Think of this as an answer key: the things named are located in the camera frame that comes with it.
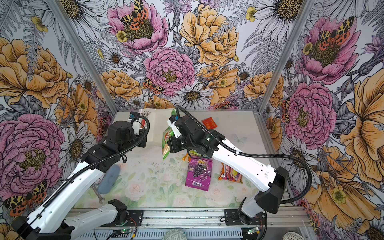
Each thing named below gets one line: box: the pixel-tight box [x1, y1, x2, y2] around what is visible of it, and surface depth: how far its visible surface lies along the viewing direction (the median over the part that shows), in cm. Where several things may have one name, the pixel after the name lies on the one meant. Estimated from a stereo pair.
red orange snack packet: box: [218, 161, 243, 184], surface depth 87 cm
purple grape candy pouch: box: [185, 156, 213, 192], surface depth 85 cm
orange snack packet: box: [182, 152, 192, 162], surface depth 95 cm
